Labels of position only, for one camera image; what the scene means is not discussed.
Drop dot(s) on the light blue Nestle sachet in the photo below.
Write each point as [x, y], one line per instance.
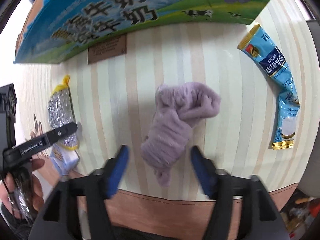
[259, 47]

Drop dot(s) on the open cardboard box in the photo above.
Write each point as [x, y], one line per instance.
[64, 28]

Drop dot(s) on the silver scrubber yellow trim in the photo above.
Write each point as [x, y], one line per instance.
[60, 109]

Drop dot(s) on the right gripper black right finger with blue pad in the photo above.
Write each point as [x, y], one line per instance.
[260, 218]

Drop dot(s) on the small white blue packet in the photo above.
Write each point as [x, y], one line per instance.
[64, 160]

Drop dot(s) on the grey round chair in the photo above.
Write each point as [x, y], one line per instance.
[309, 183]

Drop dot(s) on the person's left hand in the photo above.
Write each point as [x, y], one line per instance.
[21, 191]

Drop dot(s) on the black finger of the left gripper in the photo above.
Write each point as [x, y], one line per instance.
[50, 136]

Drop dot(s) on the striped cream table mat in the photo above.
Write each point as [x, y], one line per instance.
[114, 100]

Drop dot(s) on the purple fuzzy cloth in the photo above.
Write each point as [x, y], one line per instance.
[179, 109]

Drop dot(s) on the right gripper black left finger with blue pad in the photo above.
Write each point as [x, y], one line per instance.
[59, 218]

